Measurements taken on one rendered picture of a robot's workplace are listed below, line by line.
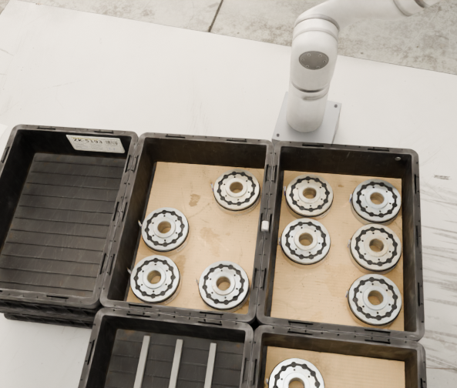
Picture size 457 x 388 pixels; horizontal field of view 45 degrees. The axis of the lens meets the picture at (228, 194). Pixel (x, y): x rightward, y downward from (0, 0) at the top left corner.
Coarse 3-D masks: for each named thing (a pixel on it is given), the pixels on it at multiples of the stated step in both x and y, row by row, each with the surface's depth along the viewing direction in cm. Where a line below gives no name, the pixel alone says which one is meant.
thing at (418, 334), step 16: (288, 144) 117; (304, 144) 117; (320, 144) 116; (336, 144) 116; (416, 160) 112; (272, 176) 114; (416, 176) 111; (272, 192) 112; (416, 192) 109; (272, 208) 110; (416, 208) 108; (272, 224) 108; (416, 224) 106; (416, 240) 106; (416, 256) 103; (416, 272) 102; (416, 288) 100; (416, 304) 99; (272, 320) 100; (288, 320) 99; (304, 320) 99; (416, 320) 97; (384, 336) 97; (400, 336) 96; (416, 336) 96
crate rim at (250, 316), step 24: (240, 144) 118; (264, 144) 117; (264, 168) 115; (264, 192) 112; (120, 216) 112; (264, 216) 109; (120, 240) 110; (168, 312) 102; (192, 312) 101; (216, 312) 101
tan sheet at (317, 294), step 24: (336, 192) 122; (288, 216) 120; (336, 216) 119; (336, 240) 116; (288, 264) 115; (336, 264) 114; (288, 288) 112; (312, 288) 112; (336, 288) 112; (288, 312) 110; (312, 312) 110; (336, 312) 109
